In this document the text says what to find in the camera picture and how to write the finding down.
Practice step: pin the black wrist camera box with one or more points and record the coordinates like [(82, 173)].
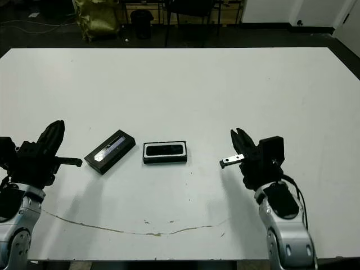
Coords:
[(271, 150), (7, 152)]

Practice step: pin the black office chair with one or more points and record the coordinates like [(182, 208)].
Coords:
[(191, 7)]

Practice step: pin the yellow-green plastic bag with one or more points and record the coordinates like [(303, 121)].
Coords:
[(97, 19)]

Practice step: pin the light wooden crate stack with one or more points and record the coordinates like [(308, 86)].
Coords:
[(230, 11)]

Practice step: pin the black box lid with picture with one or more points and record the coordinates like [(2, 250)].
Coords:
[(112, 154)]

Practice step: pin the black box base white insert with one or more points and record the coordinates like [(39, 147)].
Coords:
[(164, 161)]

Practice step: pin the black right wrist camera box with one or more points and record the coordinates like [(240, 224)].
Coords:
[(271, 150)]

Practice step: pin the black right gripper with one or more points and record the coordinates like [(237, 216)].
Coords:
[(258, 174)]

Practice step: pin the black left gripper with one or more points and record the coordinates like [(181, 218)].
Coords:
[(33, 166)]

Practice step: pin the white paper sheet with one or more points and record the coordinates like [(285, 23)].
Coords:
[(33, 15)]

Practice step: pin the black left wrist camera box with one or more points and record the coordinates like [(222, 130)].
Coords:
[(7, 152)]

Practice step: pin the black trash bin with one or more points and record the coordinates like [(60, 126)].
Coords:
[(142, 25)]

